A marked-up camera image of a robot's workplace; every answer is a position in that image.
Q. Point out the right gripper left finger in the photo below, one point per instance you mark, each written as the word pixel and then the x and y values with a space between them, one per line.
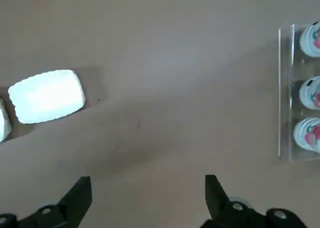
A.
pixel 75 203

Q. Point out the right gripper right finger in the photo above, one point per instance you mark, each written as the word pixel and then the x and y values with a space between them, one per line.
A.
pixel 217 203

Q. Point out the pink-capped white bottle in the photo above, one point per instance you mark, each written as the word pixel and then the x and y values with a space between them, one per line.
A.
pixel 307 135
pixel 310 92
pixel 311 38

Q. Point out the clear acrylic bottle shelf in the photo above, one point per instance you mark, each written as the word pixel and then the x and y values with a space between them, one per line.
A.
pixel 286 100

